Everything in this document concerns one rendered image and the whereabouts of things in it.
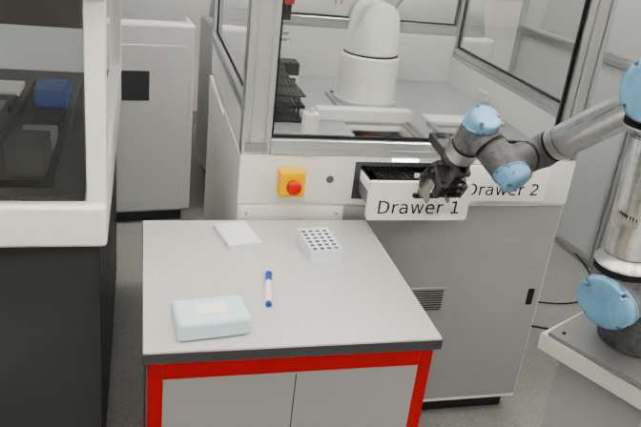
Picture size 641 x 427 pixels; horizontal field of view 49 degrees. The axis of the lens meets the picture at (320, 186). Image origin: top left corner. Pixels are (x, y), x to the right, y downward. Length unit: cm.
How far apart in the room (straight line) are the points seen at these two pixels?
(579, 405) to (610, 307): 34
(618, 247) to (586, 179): 243
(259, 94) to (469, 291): 94
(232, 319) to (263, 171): 59
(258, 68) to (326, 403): 83
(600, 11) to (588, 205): 186
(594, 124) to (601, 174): 222
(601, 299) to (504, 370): 113
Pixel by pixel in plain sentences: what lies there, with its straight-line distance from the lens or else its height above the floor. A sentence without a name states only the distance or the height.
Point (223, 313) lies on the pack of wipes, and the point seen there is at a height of 80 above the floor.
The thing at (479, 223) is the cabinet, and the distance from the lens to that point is 218.
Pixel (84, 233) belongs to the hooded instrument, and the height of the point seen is 84.
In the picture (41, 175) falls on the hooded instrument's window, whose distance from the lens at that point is 164.
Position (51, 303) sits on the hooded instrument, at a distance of 186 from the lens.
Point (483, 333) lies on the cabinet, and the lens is 241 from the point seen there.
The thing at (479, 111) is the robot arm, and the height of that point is 120.
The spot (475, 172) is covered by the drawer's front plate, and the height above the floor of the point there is 91.
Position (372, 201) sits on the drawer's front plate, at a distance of 185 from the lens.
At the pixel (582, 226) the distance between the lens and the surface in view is 389.
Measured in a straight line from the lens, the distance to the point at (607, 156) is 374.
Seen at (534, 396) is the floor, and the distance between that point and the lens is 279.
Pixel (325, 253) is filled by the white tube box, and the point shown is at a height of 79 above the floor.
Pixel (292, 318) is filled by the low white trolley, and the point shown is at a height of 76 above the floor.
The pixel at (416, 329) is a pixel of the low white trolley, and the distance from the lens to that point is 156.
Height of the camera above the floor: 159
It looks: 22 degrees down
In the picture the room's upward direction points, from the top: 7 degrees clockwise
